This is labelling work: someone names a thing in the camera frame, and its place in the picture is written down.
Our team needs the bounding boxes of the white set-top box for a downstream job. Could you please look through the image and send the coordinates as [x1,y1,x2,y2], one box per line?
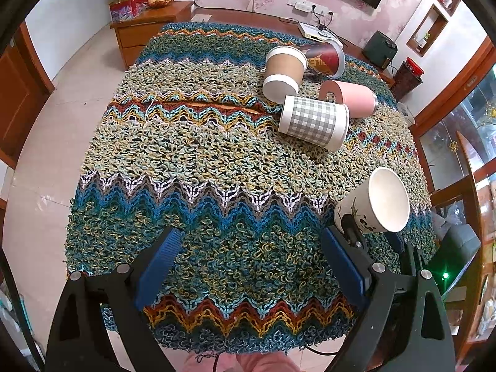
[298,21,344,46]

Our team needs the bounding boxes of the colourful knitted blanket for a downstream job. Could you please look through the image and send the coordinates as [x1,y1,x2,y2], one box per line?
[64,21,435,357]

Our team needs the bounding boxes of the wooden door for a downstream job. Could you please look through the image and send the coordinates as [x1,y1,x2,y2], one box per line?
[0,20,55,170]

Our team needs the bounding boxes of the grey checked paper cup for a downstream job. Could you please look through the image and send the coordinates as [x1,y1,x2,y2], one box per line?
[278,95,350,153]

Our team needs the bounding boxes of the person's pink pants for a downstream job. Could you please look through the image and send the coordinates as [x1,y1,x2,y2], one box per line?
[181,352,303,372]

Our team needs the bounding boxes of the wooden side cabinet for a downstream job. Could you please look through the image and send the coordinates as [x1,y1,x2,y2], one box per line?
[109,1,194,69]

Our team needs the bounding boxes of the wooden wall niche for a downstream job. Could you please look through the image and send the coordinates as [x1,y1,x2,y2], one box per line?
[406,4,449,57]

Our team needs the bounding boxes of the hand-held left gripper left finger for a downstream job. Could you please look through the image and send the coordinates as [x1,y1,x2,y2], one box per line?
[44,227,184,372]

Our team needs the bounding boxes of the dark green speaker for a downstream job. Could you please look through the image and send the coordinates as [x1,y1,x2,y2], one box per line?
[362,31,399,69]

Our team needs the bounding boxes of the white panda print paper cup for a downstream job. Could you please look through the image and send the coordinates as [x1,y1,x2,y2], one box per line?
[334,166,410,235]

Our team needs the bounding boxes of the white wall socket strip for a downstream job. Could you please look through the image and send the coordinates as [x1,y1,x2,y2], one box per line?
[287,0,334,17]

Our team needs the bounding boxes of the brown paper cup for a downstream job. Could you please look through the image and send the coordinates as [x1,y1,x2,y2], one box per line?
[262,46,308,105]

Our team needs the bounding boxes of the red gift box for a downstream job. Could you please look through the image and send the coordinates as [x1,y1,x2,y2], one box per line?
[108,0,144,23]

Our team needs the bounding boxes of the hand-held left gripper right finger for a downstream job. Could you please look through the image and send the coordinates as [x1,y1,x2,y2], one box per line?
[321,226,456,372]

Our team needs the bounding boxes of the red printed cup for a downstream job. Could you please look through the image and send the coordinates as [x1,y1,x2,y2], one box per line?
[296,39,346,80]

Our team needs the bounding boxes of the black power cables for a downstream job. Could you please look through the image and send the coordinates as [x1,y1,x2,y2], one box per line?
[278,6,334,32]

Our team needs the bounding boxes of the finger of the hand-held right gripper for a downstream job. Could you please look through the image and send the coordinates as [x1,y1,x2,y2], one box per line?
[387,232,424,277]
[340,216,368,249]

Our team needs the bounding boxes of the red lidded dark jar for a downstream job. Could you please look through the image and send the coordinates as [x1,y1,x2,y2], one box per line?
[391,57,424,102]

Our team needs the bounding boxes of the pink cup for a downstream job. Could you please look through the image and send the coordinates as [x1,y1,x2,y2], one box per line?
[318,81,378,119]

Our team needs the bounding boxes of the wooden glass display cabinet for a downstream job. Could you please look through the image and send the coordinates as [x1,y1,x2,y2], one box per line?
[410,35,496,365]

